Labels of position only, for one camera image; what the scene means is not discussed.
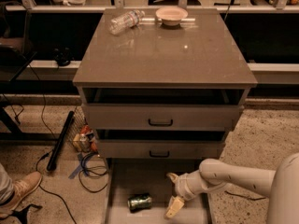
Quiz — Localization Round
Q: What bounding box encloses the blue and black cable coil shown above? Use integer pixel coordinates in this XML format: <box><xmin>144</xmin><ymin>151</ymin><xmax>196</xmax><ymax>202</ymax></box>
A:
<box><xmin>68</xmin><ymin>152</ymin><xmax>109</xmax><ymax>194</ymax></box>

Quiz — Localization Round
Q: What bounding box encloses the white bowl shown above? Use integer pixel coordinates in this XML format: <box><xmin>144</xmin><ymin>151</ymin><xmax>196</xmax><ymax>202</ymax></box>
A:
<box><xmin>156</xmin><ymin>7</ymin><xmax>188</xmax><ymax>26</ymax></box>

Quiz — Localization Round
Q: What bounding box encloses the grey drawer cabinet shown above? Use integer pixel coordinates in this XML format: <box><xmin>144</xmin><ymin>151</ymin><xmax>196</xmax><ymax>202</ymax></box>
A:
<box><xmin>72</xmin><ymin>7</ymin><xmax>259</xmax><ymax>161</ymax></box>

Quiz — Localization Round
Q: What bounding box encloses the small black device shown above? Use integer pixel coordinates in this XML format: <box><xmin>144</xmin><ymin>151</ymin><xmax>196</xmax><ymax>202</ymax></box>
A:
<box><xmin>53</xmin><ymin>48</ymin><xmax>73</xmax><ymax>67</ymax></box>

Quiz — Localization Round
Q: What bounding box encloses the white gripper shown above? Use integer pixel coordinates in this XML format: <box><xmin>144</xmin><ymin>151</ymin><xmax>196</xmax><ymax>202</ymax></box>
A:
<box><xmin>164</xmin><ymin>171</ymin><xmax>207</xmax><ymax>219</ymax></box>

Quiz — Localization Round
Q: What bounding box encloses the grey top drawer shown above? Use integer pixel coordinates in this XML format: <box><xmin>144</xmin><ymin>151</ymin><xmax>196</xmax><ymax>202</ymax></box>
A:
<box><xmin>82</xmin><ymin>104</ymin><xmax>243</xmax><ymax>131</ymax></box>

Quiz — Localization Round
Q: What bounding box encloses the green soda can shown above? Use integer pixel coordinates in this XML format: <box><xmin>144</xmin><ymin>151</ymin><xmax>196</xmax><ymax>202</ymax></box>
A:
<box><xmin>127</xmin><ymin>193</ymin><xmax>152</xmax><ymax>212</ymax></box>

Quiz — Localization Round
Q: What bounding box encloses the black floor cable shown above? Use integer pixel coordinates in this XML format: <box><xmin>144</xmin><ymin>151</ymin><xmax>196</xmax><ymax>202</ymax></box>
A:
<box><xmin>35</xmin><ymin>151</ymin><xmax>78</xmax><ymax>224</ymax></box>

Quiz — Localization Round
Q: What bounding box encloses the grey open bottom drawer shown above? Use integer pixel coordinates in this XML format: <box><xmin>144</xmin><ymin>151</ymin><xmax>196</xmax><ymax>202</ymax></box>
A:
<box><xmin>102</xmin><ymin>159</ymin><xmax>212</xmax><ymax>224</ymax></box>

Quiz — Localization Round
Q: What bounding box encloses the grey trouser leg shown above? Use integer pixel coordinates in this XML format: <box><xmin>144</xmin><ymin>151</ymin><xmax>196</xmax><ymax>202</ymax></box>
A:
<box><xmin>0</xmin><ymin>163</ymin><xmax>14</xmax><ymax>204</ymax></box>

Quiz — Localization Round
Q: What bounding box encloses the grey middle drawer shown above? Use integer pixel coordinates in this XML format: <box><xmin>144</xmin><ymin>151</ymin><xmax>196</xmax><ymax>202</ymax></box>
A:
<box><xmin>96</xmin><ymin>140</ymin><xmax>225</xmax><ymax>159</ymax></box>

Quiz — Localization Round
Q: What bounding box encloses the bottles and items pile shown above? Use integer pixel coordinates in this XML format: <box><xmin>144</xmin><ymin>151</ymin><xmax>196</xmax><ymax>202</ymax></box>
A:
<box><xmin>72</xmin><ymin>125</ymin><xmax>97</xmax><ymax>153</ymax></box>

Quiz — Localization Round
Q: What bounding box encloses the clear plastic water bottle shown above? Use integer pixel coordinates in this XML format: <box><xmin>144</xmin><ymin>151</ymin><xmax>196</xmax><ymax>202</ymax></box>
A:
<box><xmin>109</xmin><ymin>10</ymin><xmax>145</xmax><ymax>35</ymax></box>

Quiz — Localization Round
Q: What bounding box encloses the black tube on floor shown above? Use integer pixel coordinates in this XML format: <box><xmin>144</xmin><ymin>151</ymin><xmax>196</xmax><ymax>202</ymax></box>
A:
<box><xmin>46</xmin><ymin>111</ymin><xmax>75</xmax><ymax>172</ymax></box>

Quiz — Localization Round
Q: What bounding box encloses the tan shoe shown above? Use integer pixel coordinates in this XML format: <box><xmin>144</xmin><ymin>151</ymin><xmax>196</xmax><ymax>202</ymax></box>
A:
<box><xmin>0</xmin><ymin>172</ymin><xmax>42</xmax><ymax>219</ymax></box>

